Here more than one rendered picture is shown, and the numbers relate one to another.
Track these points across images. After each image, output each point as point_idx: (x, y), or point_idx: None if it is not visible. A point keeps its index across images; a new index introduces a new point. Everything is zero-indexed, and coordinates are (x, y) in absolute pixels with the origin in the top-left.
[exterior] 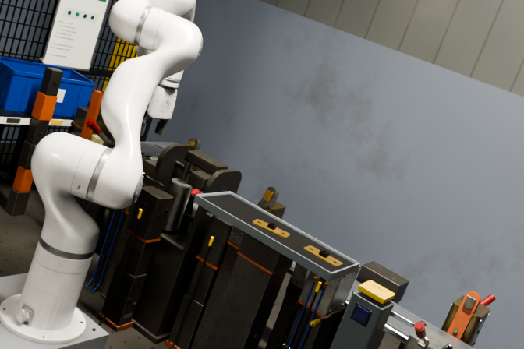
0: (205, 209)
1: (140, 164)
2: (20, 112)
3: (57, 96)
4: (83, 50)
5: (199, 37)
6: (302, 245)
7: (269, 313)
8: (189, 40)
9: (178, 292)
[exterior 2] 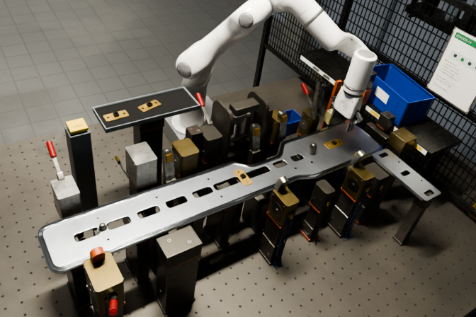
0: (212, 119)
1: (185, 58)
2: None
3: (383, 98)
4: (464, 93)
5: (240, 11)
6: (129, 112)
7: None
8: (235, 11)
9: None
